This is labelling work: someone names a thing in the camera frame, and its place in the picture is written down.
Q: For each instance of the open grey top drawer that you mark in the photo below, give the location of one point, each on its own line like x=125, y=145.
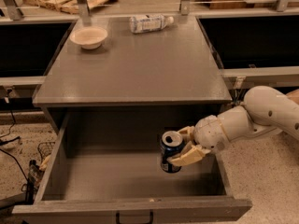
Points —
x=106, y=162

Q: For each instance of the blue pepsi can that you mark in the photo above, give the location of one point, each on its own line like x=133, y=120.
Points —
x=171, y=144

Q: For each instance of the white ceramic bowl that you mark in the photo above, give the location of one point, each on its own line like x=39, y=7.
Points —
x=91, y=37

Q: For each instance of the black wire basket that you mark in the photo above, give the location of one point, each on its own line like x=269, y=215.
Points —
x=44, y=149

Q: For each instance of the grey cabinet with countertop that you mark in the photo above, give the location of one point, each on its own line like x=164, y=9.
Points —
x=170, y=67

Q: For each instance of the metal railing frame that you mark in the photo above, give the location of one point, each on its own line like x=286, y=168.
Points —
x=16, y=11

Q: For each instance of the clear plastic water bottle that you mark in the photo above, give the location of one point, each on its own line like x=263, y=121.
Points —
x=149, y=23

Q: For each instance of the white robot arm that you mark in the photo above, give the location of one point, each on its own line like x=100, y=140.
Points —
x=264, y=111

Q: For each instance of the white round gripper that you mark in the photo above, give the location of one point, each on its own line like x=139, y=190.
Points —
x=207, y=132

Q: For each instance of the black drawer handle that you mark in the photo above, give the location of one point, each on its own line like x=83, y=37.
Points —
x=134, y=218

